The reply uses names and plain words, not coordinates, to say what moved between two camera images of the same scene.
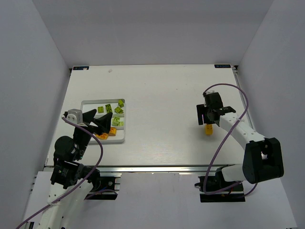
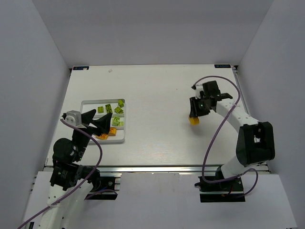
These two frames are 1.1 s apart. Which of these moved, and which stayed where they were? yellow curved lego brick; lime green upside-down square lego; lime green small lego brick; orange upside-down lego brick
Moved: yellow curved lego brick
Stayed: orange upside-down lego brick; lime green small lego brick; lime green upside-down square lego
